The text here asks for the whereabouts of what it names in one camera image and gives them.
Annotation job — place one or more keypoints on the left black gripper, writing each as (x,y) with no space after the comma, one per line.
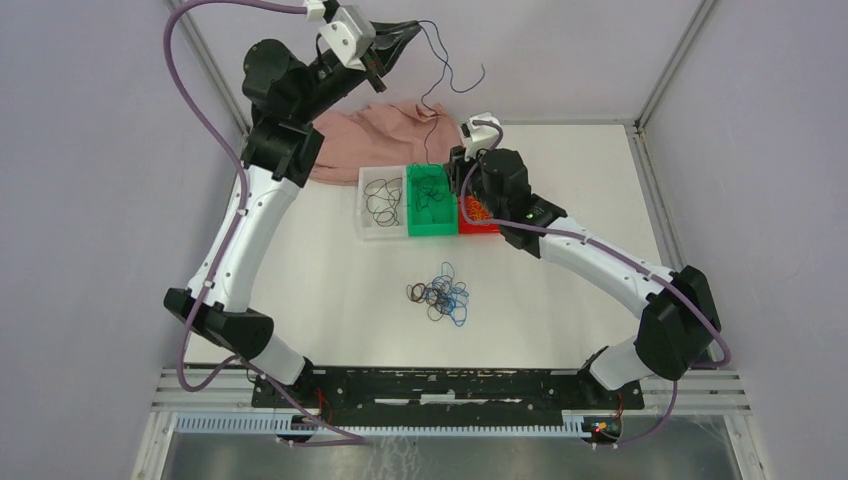
(389,44)

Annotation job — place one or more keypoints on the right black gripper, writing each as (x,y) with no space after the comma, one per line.
(460,166)

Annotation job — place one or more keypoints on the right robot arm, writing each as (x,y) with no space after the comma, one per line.
(676,311)

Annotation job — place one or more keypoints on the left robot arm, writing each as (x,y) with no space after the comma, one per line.
(281,149)

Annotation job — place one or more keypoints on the green plastic bin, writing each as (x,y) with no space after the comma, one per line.
(431,207)

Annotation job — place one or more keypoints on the red plastic bin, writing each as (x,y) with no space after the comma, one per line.
(470,218)

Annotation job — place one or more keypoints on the pink crumpled cloth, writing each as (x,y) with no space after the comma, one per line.
(381,135)

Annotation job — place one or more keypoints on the white plastic bin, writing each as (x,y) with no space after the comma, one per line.
(381,203)

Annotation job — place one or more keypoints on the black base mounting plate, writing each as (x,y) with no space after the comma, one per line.
(350,396)

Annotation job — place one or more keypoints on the white slotted cable duct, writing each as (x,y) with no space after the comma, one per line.
(282,424)

